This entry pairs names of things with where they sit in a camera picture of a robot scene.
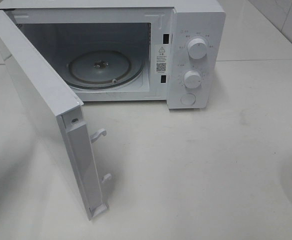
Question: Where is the round white door button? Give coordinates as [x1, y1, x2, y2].
[180, 93, 196, 106]

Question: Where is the white microwave knob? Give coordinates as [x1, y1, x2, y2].
[187, 36, 208, 60]
[183, 70, 202, 89]

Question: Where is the white microwave door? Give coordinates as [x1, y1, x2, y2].
[0, 10, 107, 219]

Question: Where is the glass microwave turntable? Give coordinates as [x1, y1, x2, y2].
[64, 50, 145, 90]

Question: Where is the white warning label sticker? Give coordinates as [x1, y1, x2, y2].
[155, 44, 168, 73]

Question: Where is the white microwave oven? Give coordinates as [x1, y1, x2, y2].
[0, 0, 226, 109]

